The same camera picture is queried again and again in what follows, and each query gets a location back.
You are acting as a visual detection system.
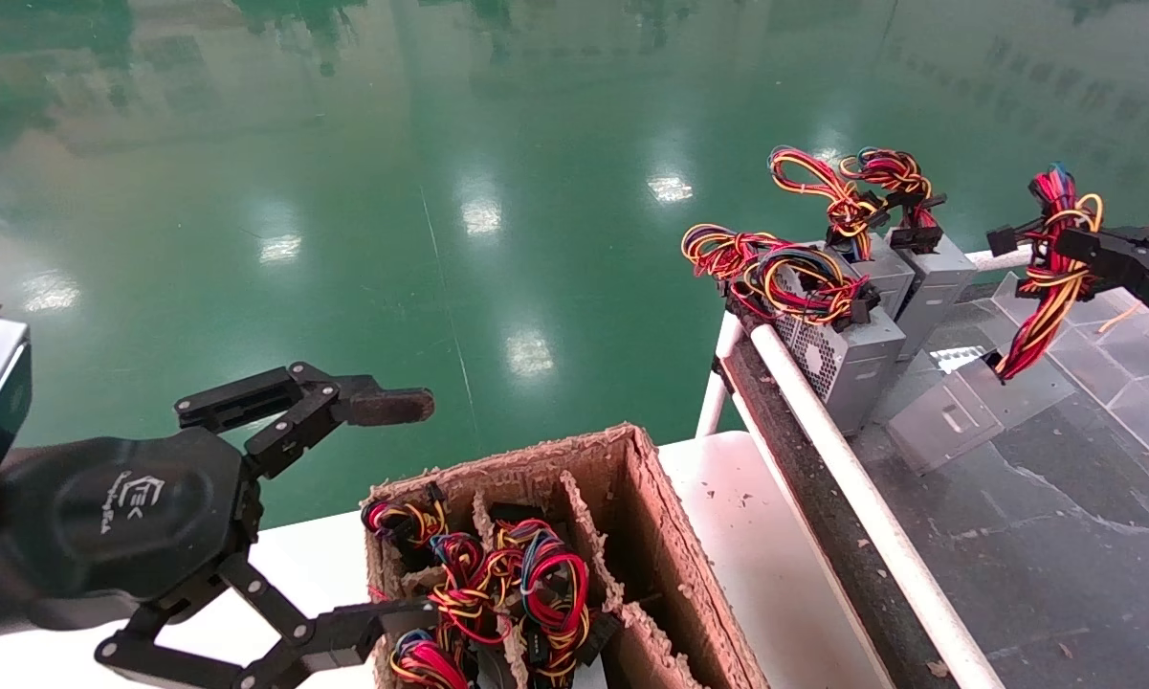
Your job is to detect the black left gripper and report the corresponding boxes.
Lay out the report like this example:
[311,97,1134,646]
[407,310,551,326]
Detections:
[0,362,439,689]

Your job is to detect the clear acrylic divider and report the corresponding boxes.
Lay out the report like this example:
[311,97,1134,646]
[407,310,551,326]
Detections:
[1014,273,1149,451]

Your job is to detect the black conveyor side rail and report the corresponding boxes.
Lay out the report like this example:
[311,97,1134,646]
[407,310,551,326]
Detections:
[718,335,962,689]

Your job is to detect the grey power supply coloured cables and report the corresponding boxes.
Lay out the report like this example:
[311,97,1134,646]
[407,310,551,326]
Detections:
[428,531,508,647]
[488,502,625,689]
[387,627,470,689]
[362,483,451,570]
[840,146,979,363]
[681,225,908,436]
[888,165,1144,477]
[768,146,917,322]

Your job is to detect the dark conveyor belt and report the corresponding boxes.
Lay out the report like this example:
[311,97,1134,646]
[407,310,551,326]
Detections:
[861,278,1149,689]

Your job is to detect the worn cardboard divider box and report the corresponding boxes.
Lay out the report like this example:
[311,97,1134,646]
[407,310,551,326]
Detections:
[362,423,766,689]

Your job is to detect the white frame leg tube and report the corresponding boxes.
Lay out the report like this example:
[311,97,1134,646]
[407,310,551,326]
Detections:
[696,311,752,439]

